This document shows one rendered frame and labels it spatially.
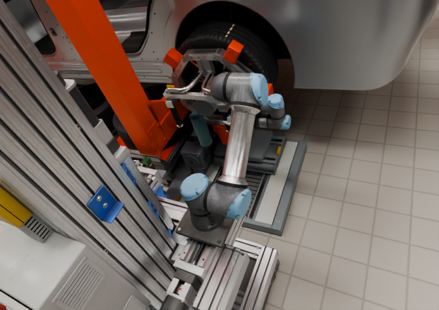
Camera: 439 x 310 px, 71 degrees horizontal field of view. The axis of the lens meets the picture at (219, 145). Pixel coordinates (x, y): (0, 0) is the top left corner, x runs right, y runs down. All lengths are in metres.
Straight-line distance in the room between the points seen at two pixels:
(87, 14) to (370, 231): 2.01
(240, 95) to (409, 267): 1.47
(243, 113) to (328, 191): 1.36
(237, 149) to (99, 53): 0.95
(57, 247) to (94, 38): 1.06
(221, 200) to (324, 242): 1.16
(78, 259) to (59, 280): 0.06
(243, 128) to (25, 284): 0.79
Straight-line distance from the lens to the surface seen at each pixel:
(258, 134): 2.47
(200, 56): 1.79
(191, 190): 1.15
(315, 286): 2.03
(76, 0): 1.69
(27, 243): 1.10
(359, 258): 2.11
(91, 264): 1.00
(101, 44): 1.75
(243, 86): 1.11
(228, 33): 1.82
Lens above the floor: 1.91
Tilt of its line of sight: 43 degrees down
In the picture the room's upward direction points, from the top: 19 degrees counter-clockwise
